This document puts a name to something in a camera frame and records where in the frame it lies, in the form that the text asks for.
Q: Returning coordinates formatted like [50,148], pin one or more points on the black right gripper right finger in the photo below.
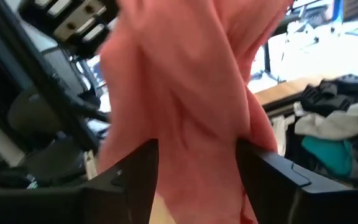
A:
[269,186]

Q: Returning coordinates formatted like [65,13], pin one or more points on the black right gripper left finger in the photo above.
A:
[126,193]

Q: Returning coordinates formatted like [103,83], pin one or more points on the white garment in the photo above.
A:
[334,124]

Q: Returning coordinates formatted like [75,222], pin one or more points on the pink garment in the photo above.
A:
[182,93]

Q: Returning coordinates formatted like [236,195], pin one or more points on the grey mesh office chair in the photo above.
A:
[64,71]

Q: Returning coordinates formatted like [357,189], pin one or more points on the teal garment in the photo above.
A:
[328,155]

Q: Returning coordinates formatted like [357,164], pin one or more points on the black garment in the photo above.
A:
[328,99]

